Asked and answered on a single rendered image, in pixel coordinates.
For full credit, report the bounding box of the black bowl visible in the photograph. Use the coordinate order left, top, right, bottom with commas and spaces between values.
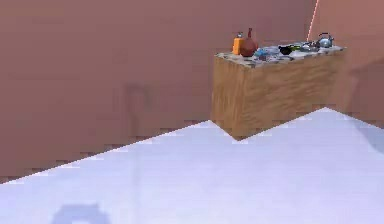
278, 45, 294, 56

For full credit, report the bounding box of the silver kettle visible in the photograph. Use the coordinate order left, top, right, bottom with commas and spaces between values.
317, 32, 335, 49

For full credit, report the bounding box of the grey frying pan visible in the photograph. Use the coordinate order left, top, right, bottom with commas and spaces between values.
299, 41, 322, 53

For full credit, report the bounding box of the orange soap dispenser bottle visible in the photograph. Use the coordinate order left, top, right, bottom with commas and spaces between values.
232, 31, 245, 56

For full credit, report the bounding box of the reddish brown round vase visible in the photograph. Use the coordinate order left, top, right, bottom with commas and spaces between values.
239, 27, 259, 58

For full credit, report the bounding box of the wooden counter with speckled top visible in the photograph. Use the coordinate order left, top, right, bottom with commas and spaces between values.
210, 44, 347, 141

